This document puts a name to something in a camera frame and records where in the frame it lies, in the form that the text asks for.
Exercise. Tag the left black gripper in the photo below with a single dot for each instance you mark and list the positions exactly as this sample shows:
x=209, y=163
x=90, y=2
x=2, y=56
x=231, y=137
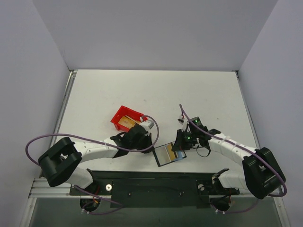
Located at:
x=147, y=141

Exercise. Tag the gold card front up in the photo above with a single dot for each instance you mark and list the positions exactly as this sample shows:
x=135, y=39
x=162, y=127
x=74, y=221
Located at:
x=172, y=154

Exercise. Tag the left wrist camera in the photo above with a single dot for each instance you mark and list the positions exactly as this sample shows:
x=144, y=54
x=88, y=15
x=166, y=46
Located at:
x=146, y=124

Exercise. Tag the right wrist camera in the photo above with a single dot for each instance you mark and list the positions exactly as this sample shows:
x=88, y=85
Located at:
x=185, y=124

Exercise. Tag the black card holder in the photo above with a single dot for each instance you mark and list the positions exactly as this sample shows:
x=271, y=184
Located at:
x=162, y=158

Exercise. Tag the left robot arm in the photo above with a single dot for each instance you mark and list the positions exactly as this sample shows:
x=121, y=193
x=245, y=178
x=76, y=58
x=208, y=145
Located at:
x=60, y=162

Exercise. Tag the red plastic bin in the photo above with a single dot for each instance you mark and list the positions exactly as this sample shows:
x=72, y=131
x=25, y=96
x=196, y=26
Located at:
x=125, y=111

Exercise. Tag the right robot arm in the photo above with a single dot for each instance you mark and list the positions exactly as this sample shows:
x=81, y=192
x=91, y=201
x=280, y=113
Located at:
x=261, y=173

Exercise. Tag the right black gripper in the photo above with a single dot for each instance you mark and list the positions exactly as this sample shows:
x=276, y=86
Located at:
x=179, y=141

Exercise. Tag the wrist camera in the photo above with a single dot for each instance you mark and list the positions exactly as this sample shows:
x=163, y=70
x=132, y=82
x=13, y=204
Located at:
x=185, y=124
x=146, y=124

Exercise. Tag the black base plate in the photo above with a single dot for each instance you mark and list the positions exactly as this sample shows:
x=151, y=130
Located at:
x=158, y=189

